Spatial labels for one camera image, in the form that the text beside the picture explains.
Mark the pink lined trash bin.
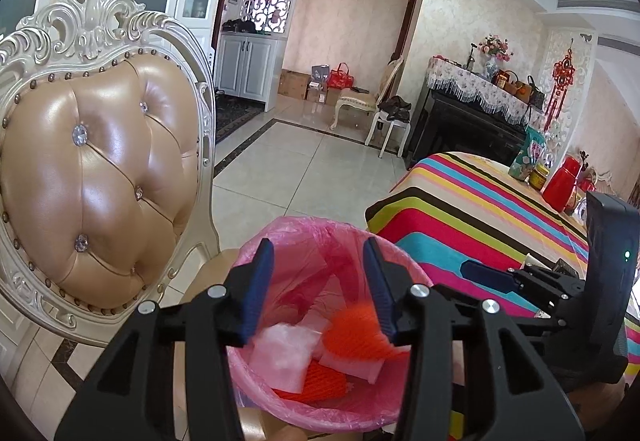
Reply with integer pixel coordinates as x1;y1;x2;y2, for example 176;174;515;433
229;217;409;432

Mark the brown cardboard box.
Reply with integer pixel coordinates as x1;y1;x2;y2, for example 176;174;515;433
278;70;310;100

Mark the yellow lid jar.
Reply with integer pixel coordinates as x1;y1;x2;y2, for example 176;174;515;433
528;164;549;192

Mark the red chinese knot ornament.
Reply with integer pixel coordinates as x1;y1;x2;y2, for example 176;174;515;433
544;44;575;131

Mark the small glass jar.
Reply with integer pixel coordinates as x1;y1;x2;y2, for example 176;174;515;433
564;189;584;216

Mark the beige tufted dining chair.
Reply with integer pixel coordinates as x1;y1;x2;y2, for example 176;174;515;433
1;0;219;347

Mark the white stool with clothes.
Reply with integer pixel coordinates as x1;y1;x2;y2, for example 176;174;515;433
364;96;411;158

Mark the orange foam net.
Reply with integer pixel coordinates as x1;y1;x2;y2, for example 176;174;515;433
274;360;348;404
321;301;409;361

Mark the white foam block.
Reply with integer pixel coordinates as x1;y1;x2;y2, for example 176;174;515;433
248;323;321;393

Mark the black handbag on piano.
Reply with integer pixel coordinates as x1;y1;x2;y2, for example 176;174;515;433
527;75;546;111

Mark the red handbag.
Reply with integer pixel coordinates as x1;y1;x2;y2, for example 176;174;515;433
326;62;355;90

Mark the orange foam net back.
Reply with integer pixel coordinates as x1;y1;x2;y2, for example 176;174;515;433
321;301;409;361

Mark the white low shoe cabinet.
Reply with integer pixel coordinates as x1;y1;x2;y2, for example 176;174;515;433
214;32;286;112

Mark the dark floor rug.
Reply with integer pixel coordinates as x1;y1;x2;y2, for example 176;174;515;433
215;92;265;143

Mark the orange foam net front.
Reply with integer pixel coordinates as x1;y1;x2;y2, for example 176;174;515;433
274;360;348;404

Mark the green snack bag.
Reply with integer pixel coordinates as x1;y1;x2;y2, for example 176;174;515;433
508;126;546;181

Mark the cream side chair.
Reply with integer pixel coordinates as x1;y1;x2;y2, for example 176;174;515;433
330;56;404;130

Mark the striped colourful tablecloth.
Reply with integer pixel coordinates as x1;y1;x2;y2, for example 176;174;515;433
366;152;639;440

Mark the pink flower vase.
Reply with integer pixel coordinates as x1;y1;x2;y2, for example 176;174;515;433
477;34;513;82

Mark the red thermos jug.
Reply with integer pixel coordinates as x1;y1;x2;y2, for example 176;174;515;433
541;155;582;213

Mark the lace piano cover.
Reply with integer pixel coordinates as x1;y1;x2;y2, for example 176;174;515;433
425;57;544;131

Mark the black upright piano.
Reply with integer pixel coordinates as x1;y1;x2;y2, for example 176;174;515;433
402;85;525;169

